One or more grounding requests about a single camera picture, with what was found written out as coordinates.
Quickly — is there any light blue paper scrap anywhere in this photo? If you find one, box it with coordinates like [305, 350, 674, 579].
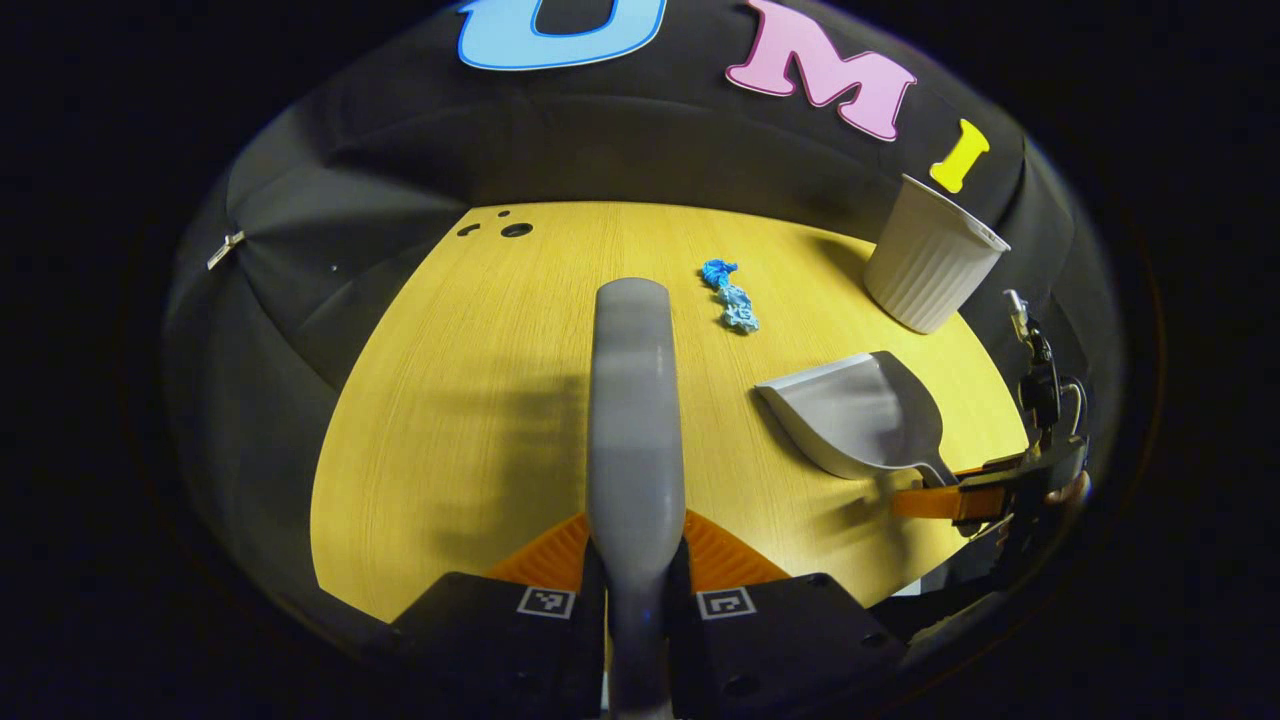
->
[719, 285, 761, 336]

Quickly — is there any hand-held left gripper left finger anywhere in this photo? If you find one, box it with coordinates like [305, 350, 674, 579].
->
[385, 510, 608, 720]

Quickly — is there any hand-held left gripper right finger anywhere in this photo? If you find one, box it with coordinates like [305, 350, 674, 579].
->
[667, 508, 907, 720]

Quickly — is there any small grey broom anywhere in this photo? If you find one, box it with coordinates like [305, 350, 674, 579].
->
[585, 277, 691, 720]

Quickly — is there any white ribbed garbage bin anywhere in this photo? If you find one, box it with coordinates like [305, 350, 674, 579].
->
[864, 174, 1012, 335]

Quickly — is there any grey plastic dustpan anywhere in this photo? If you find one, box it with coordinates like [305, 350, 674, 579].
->
[754, 350, 963, 491]

